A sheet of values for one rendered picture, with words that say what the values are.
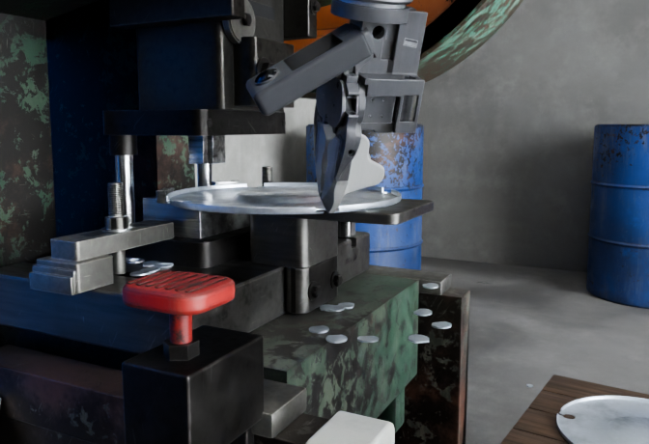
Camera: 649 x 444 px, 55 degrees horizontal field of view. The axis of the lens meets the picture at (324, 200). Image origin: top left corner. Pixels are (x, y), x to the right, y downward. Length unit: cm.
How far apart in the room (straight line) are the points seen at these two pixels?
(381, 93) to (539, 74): 346
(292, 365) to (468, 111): 356
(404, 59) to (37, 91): 49
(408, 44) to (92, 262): 38
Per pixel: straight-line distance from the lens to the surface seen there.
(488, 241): 413
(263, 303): 72
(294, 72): 56
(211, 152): 83
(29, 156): 88
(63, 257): 69
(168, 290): 44
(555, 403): 131
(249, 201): 74
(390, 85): 59
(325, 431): 53
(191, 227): 78
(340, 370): 71
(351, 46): 57
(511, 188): 405
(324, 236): 77
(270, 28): 84
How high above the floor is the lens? 87
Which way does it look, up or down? 7 degrees down
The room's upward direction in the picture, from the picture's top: straight up
